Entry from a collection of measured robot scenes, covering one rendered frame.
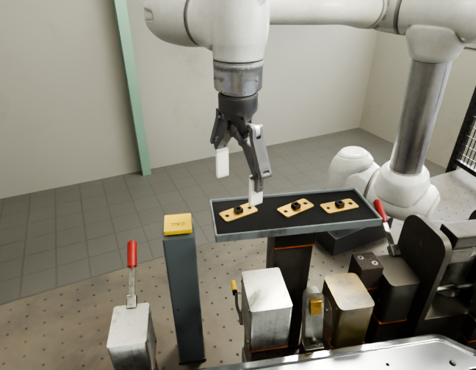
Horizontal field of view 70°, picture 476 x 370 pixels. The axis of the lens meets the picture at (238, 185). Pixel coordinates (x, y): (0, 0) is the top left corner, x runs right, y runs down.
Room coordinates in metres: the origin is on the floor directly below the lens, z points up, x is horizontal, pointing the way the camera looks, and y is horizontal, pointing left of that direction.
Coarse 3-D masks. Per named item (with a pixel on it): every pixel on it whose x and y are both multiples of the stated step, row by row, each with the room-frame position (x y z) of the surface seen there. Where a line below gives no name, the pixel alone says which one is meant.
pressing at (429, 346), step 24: (432, 336) 0.43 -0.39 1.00; (264, 360) 0.38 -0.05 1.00; (288, 360) 0.38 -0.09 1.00; (312, 360) 0.38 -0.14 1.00; (336, 360) 0.38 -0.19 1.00; (360, 360) 0.38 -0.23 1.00; (384, 360) 0.38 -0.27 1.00; (408, 360) 0.38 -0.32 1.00; (432, 360) 0.38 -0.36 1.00; (456, 360) 0.38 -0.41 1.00
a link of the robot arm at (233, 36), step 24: (192, 0) 0.65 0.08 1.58; (216, 0) 0.59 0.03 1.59; (240, 0) 0.58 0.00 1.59; (264, 0) 0.61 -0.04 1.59; (192, 24) 0.64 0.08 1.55; (216, 24) 0.59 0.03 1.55; (240, 24) 0.58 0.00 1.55; (264, 24) 0.60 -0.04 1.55; (216, 48) 0.60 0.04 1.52; (240, 48) 0.59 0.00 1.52; (264, 48) 0.63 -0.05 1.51
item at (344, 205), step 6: (324, 204) 0.66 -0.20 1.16; (330, 204) 0.66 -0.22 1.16; (336, 204) 0.66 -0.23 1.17; (342, 204) 0.65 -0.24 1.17; (348, 204) 0.66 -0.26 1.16; (354, 204) 0.66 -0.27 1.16; (324, 210) 0.64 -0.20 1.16; (330, 210) 0.64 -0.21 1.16; (336, 210) 0.64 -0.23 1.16; (342, 210) 0.64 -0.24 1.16
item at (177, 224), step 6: (168, 216) 0.62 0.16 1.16; (174, 216) 0.62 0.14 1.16; (180, 216) 0.62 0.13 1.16; (186, 216) 0.62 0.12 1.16; (168, 222) 0.60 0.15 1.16; (174, 222) 0.60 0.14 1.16; (180, 222) 0.60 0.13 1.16; (186, 222) 0.60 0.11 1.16; (168, 228) 0.58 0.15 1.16; (174, 228) 0.58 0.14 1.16; (180, 228) 0.58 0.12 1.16; (186, 228) 0.58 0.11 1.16; (168, 234) 0.57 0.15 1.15; (174, 234) 0.57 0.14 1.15
